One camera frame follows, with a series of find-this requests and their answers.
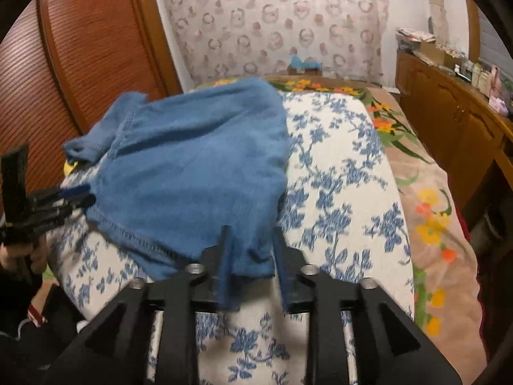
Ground person's left hand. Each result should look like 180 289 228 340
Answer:
0 238 49 277

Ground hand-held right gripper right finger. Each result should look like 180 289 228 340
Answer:
273 227 458 385

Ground open cardboard box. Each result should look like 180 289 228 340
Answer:
418 42 453 67

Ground white quilt with blue flowers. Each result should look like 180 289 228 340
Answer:
46 88 415 385

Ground wooden cabinet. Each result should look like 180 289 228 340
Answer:
395 48 513 209

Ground blue crumpled cloth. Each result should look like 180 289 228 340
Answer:
290 54 323 71

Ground wooden louvred wardrobe door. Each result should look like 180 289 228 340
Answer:
0 0 183 225

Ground group of white bottles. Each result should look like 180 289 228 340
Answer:
470 62 492 89

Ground blue denim pants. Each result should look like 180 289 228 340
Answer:
62 77 291 281

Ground floral blanket with yellow flowers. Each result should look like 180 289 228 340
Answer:
192 74 487 373

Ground stack of papers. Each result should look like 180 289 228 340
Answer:
396 27 437 51

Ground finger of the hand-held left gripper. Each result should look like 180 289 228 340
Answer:
30 184 91 206
38 194 97 226

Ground wooden window frame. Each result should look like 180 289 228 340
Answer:
465 0 482 56

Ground grey window blind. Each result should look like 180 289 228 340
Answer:
479 8 513 70

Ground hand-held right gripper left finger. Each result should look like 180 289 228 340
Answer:
42 225 241 385

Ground pink bottle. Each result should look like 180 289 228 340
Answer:
489 66 502 97

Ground sheer curtain with ring pattern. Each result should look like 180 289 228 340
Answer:
156 0 391 89

